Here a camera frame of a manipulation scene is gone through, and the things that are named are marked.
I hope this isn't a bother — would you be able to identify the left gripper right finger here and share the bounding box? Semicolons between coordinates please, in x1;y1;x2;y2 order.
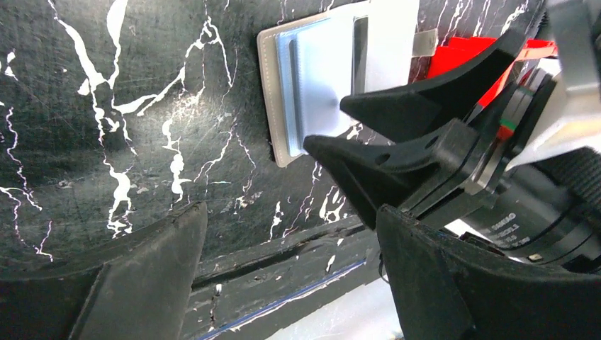
376;205;600;339

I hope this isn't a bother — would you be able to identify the red plastic bin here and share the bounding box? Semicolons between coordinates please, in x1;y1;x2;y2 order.
425;36;560;109

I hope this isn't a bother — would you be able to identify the grey leather card holder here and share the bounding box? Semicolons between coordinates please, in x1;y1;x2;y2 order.
257;1;439;168

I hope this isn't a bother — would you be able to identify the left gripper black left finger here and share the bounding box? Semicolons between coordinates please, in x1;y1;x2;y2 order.
1;202;208;339

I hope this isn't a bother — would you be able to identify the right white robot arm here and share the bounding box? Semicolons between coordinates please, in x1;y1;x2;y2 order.
303;1;600;274

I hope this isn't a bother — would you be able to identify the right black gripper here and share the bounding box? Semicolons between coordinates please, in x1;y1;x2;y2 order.
303;29;556;230

